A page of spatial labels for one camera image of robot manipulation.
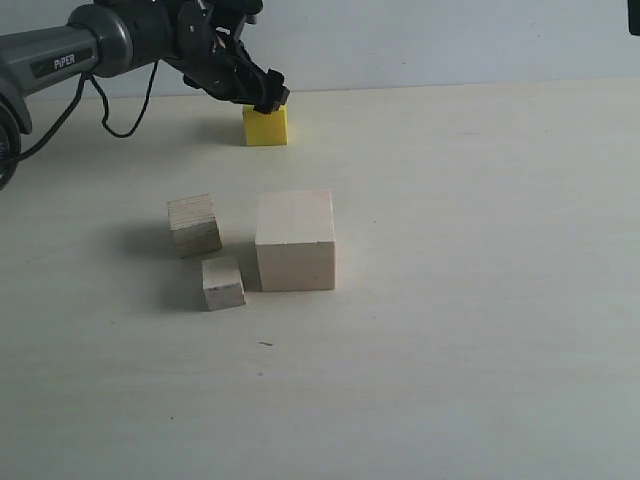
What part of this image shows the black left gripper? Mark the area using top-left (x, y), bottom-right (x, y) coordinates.
top-left (169, 1), bottom-right (290, 115)

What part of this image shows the yellow cube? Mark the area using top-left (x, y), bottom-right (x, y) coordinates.
top-left (242, 105), bottom-right (288, 147)

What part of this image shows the large pale wooden cube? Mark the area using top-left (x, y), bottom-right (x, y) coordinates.
top-left (255, 189), bottom-right (336, 292)

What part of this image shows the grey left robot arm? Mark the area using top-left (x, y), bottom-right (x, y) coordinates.
top-left (1, 1), bottom-right (289, 185)

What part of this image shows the medium layered plywood cube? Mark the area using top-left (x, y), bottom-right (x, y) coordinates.
top-left (167, 194), bottom-right (222, 258)

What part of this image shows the small pale wooden cube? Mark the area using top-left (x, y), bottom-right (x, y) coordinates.
top-left (201, 256), bottom-right (246, 311)

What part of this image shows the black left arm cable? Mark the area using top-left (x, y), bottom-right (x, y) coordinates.
top-left (0, 59), bottom-right (160, 166)

